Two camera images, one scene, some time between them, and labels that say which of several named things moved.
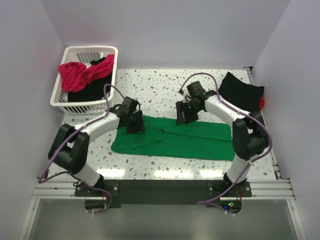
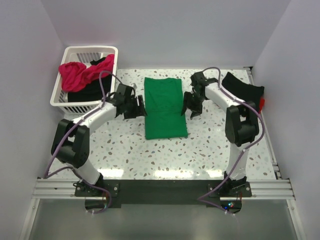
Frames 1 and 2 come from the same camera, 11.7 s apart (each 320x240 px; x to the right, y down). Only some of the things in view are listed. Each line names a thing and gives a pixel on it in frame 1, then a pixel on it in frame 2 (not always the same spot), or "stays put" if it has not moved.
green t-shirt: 163,137 -> 163,98
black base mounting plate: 103,196 stays put
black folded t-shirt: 241,93 stays put
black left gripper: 139,125 -> 139,111
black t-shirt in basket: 95,92 stays put
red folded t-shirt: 262,102 stays put
